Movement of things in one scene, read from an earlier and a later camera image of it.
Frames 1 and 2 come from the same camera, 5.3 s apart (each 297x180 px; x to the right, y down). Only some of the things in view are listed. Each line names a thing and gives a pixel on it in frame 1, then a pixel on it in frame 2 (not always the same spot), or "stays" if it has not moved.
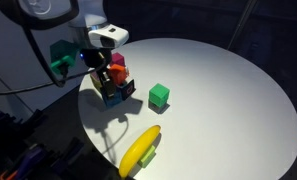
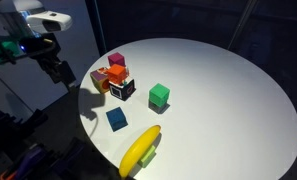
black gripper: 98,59 -> 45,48
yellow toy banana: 138,148 stays
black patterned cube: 127,88 stays
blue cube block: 116,99 -> 116,118
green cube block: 157,98 stays
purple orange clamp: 34,156 stays
